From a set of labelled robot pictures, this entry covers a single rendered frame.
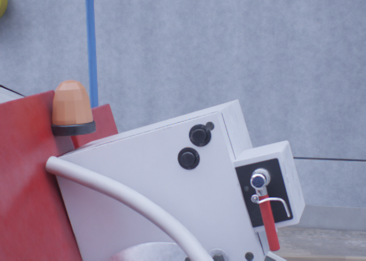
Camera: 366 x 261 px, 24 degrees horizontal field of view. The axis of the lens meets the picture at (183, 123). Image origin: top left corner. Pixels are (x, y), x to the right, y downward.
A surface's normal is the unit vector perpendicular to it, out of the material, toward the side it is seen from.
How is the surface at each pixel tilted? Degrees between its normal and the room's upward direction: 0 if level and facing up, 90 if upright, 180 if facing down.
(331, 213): 90
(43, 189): 70
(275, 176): 90
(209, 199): 90
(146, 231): 90
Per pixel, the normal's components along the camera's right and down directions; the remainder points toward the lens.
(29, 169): 0.92, -0.30
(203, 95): -0.23, 0.14
